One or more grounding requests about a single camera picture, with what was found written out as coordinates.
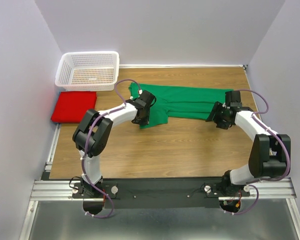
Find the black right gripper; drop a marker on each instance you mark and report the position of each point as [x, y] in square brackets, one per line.
[216, 108]

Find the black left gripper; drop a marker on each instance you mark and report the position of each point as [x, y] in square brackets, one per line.
[145, 121]

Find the green t shirt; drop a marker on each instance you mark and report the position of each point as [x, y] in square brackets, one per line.
[181, 102]

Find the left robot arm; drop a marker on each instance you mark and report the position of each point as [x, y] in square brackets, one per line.
[92, 134]

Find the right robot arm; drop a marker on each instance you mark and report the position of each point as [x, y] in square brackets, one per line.
[270, 156]

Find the folded red t shirt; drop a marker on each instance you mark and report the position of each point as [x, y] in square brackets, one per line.
[71, 106]

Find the white plastic perforated basket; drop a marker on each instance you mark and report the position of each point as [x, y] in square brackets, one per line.
[88, 71]

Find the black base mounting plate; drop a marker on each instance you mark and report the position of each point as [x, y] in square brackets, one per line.
[158, 193]

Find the aluminium frame rail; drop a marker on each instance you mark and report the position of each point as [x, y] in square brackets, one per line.
[59, 190]

